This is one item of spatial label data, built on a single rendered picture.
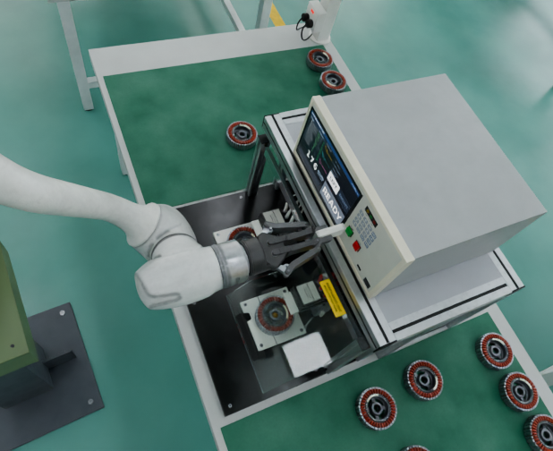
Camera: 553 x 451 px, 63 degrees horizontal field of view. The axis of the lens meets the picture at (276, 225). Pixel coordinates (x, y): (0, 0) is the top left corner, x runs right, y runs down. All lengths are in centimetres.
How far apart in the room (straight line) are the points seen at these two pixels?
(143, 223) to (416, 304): 64
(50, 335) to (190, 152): 102
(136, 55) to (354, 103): 109
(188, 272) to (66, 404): 133
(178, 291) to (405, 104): 69
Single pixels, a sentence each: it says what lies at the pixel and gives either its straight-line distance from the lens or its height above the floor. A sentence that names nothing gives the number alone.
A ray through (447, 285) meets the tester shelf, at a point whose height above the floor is 111.
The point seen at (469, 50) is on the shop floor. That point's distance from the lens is 397.
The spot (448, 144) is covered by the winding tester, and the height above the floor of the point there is 132.
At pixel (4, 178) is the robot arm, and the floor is 147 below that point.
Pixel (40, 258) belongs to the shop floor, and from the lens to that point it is 234.
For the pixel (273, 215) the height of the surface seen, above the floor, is 92.
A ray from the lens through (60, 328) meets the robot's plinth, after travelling 218.
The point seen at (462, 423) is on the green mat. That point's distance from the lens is 153.
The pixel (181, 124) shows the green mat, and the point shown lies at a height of 75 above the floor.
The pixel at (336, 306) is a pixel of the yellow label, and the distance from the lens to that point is 110.
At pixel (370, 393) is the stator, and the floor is 79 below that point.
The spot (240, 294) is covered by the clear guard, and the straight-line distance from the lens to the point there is 109.
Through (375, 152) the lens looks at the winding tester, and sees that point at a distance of 103.
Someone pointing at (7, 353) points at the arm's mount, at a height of 84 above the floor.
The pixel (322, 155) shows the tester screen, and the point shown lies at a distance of 108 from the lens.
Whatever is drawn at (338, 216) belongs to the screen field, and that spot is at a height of 117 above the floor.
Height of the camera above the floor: 205
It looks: 59 degrees down
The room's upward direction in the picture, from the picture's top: 21 degrees clockwise
